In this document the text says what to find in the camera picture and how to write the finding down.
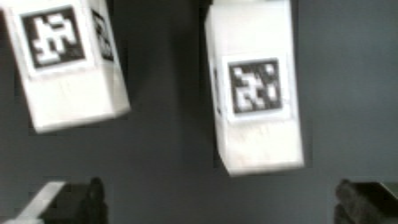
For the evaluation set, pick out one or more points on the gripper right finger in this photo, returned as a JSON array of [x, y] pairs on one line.
[[366, 203]]

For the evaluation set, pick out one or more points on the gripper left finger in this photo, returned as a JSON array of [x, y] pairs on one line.
[[67, 203]]

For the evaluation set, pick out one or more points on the white leg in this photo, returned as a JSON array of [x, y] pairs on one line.
[[67, 62], [248, 43]]

